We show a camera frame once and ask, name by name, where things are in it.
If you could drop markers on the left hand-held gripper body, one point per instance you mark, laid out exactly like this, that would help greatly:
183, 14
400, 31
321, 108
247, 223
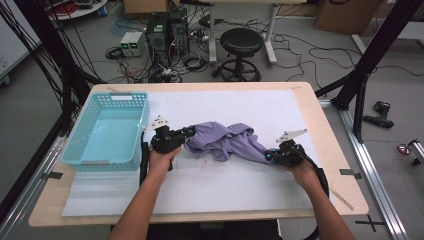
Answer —
165, 140

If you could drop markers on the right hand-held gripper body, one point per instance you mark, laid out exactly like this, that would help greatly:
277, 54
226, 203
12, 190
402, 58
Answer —
290, 155

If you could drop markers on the purple shorts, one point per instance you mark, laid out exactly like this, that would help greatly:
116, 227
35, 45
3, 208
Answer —
230, 140

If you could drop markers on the light blue plastic basket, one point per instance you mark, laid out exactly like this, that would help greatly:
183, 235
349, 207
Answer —
106, 140

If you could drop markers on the person's left hand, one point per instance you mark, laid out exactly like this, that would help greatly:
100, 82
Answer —
161, 165

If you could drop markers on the person's right hand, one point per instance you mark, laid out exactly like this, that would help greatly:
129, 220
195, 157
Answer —
303, 176

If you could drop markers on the white foam mat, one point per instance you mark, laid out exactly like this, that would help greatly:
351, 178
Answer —
216, 190

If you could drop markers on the grey tape piece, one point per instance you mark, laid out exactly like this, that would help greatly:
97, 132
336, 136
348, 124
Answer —
51, 175
350, 173

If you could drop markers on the thin wooden strip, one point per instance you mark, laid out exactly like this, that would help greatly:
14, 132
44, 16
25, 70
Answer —
343, 200

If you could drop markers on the white desk with legs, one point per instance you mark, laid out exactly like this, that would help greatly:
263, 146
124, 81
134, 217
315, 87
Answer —
213, 40

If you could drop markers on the grey bench power supply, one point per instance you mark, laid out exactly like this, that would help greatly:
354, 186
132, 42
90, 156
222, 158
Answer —
126, 45
138, 43

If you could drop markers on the black round stool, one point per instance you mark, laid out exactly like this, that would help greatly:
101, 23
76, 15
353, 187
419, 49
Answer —
241, 41

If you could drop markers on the black computer tower green label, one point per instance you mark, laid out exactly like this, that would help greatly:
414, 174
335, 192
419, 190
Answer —
156, 33

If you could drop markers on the black tape cross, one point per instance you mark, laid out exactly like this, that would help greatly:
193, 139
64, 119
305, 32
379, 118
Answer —
370, 223

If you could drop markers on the metal stand foot with wheel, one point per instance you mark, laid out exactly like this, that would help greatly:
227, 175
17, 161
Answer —
404, 149

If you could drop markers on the small cardboard box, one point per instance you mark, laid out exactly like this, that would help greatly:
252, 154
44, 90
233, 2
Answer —
146, 6

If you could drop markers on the large cardboard box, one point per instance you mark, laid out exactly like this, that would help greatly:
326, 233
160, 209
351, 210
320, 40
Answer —
346, 16

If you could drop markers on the white round table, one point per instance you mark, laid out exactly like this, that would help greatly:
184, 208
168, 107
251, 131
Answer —
83, 12

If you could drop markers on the white board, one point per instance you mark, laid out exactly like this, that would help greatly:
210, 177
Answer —
13, 50

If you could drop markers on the aluminium floor rail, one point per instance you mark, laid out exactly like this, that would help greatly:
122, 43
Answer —
376, 186
20, 206

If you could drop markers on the black metal frame post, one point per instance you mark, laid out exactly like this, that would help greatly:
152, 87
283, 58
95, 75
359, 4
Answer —
383, 40
50, 33

